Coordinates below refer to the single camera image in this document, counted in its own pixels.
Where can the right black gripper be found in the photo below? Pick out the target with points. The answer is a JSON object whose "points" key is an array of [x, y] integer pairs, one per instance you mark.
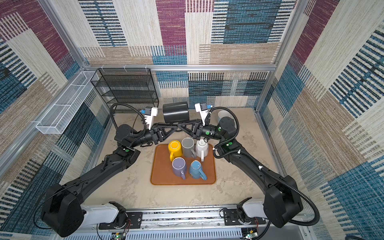
{"points": [[197, 128]]}

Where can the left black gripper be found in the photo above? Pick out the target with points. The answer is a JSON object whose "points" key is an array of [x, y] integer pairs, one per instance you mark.
{"points": [[155, 136]]}

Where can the yellow mug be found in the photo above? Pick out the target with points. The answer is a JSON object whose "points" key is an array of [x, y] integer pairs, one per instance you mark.
{"points": [[175, 150]]}

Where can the black mug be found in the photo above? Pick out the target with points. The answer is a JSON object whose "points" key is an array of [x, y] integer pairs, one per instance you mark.
{"points": [[176, 112]]}

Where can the light blue mug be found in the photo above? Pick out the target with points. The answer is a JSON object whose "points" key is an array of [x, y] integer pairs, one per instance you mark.
{"points": [[224, 113]]}

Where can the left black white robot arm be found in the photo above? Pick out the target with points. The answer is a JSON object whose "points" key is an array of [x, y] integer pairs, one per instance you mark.
{"points": [[61, 209]]}

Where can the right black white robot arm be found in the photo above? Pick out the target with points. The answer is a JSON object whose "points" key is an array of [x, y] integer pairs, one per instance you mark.
{"points": [[282, 201]]}

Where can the grey mug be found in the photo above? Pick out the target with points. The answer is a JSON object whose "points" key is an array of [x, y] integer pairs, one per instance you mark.
{"points": [[188, 148]]}

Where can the white mug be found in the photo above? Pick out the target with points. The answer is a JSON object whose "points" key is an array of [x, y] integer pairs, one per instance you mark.
{"points": [[202, 149]]}

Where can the lavender mug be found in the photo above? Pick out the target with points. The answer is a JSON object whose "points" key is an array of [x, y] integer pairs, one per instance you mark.
{"points": [[179, 167]]}

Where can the teal blue mug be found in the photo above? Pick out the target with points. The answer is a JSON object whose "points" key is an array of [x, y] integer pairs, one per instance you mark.
{"points": [[196, 171]]}

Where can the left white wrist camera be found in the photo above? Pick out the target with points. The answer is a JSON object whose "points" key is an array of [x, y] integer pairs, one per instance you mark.
{"points": [[149, 114]]}

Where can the black wire shelf rack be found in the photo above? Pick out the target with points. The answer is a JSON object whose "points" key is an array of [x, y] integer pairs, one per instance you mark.
{"points": [[133, 86]]}

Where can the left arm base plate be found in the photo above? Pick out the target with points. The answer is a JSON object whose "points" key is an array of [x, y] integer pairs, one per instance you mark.
{"points": [[124, 221]]}

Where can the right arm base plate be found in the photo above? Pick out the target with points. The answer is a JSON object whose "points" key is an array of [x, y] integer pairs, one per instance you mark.
{"points": [[234, 217]]}

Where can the aluminium front rail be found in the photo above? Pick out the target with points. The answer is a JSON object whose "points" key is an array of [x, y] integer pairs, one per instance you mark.
{"points": [[192, 223]]}

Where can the white mesh wall basket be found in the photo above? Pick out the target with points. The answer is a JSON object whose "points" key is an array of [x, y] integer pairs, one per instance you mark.
{"points": [[59, 116]]}

